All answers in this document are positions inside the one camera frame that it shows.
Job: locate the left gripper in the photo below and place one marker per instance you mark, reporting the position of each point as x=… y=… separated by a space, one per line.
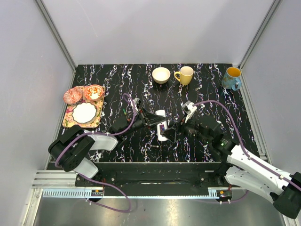
x=150 y=118

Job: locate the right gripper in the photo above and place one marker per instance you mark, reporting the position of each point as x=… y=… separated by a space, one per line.
x=180 y=126

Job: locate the white remote control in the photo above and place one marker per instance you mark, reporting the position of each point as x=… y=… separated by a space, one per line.
x=161 y=138

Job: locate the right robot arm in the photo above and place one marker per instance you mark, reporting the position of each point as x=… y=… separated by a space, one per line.
x=242 y=168

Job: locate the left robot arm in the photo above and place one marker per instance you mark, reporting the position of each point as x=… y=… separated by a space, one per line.
x=71 y=149

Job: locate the cream ceramic bowl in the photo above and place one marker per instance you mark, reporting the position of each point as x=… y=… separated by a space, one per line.
x=161 y=75

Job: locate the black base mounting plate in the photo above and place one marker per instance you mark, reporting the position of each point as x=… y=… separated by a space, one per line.
x=163 y=179

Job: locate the yellow mug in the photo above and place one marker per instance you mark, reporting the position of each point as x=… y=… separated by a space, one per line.
x=184 y=76

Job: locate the orange floral small bowl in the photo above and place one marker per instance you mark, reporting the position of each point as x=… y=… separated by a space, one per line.
x=93 y=92

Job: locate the white scalloped plate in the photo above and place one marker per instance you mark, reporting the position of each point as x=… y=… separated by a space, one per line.
x=84 y=113

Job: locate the blue butterfly mug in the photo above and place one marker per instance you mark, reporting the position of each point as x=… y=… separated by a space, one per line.
x=231 y=79

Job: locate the floral rectangular tray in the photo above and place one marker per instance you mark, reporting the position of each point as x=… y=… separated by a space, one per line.
x=68 y=121

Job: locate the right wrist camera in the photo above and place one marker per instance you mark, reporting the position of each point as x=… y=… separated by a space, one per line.
x=189 y=108

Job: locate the aluminium rail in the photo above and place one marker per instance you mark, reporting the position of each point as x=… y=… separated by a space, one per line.
x=54 y=179

